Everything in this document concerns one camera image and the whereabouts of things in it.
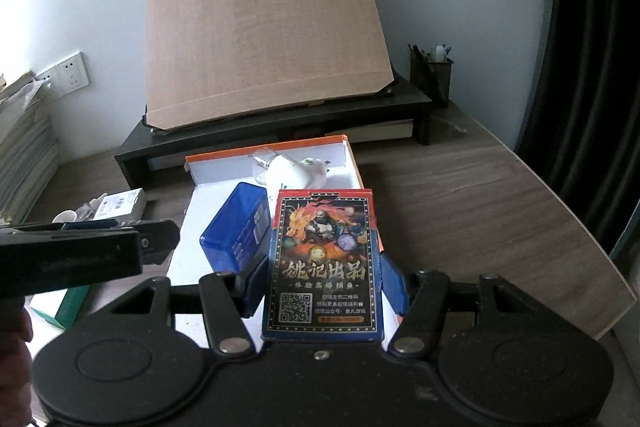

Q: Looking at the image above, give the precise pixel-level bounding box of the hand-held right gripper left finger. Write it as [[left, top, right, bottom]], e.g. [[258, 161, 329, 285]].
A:
[[105, 254, 271, 356]]

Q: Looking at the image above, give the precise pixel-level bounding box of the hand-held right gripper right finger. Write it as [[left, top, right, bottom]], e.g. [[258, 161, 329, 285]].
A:
[[379, 252, 547, 356]]

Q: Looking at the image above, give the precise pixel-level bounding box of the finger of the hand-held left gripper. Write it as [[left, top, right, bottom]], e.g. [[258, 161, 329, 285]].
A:
[[0, 219, 182, 266], [0, 231, 143, 296]]

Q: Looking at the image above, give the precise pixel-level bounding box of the teal carton box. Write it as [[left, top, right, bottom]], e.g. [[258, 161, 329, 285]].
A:
[[27, 283, 92, 329]]

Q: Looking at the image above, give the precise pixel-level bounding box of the dark playing card box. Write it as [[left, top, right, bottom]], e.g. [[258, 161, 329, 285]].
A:
[[261, 188, 387, 342]]

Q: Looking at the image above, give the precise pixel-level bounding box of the white and orange tray box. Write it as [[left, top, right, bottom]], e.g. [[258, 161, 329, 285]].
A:
[[167, 134, 387, 353]]

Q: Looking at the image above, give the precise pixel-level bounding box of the clear glass bottle white cap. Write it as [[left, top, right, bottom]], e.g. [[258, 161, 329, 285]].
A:
[[52, 194, 109, 224]]

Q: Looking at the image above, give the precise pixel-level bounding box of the small white carton box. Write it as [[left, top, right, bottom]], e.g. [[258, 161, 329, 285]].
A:
[[95, 188, 147, 221]]

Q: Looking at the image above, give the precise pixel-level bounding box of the blue plastic box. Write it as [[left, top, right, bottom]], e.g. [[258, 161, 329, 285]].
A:
[[200, 182, 273, 274]]

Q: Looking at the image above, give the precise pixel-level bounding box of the book under monitor riser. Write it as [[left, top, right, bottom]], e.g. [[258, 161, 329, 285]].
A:
[[149, 151, 188, 172]]

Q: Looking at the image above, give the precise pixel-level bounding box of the white plug-in night light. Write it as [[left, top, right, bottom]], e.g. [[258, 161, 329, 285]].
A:
[[265, 155, 332, 190]]

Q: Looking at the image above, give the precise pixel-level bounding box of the stack of books and papers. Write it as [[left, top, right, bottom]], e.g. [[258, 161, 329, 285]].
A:
[[0, 69, 62, 226]]

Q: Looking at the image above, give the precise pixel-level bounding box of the clear glass bulb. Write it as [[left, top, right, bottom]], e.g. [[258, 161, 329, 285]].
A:
[[252, 147, 277, 184]]

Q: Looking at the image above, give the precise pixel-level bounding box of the black monitor riser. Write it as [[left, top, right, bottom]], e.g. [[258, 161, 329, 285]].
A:
[[114, 74, 432, 196]]

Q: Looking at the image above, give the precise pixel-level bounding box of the black mesh pen holder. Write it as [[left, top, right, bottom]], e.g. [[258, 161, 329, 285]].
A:
[[409, 56, 455, 108]]

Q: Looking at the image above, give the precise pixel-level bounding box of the brown cardboard sheet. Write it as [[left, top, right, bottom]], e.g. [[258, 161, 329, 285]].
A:
[[142, 0, 396, 132]]

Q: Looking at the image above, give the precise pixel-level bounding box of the white wall socket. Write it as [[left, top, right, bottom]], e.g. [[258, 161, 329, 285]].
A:
[[54, 52, 92, 96], [32, 66, 61, 100]]

